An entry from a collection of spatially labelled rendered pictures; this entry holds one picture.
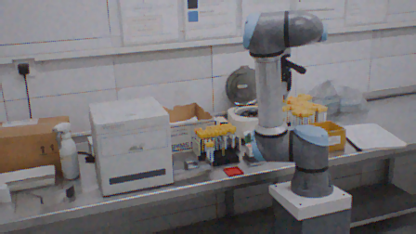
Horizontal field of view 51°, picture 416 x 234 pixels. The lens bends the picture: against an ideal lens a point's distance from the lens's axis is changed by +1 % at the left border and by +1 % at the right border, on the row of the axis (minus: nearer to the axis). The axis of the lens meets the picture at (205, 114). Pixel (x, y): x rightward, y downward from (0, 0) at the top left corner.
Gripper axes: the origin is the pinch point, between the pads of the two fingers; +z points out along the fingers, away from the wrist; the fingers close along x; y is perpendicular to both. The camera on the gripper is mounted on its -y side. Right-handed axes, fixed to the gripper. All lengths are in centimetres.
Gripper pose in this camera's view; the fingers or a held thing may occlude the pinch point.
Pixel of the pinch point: (285, 97)
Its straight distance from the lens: 198.7
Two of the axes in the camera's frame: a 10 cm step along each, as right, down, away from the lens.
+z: 0.4, 9.5, 3.1
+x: 2.5, 2.9, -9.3
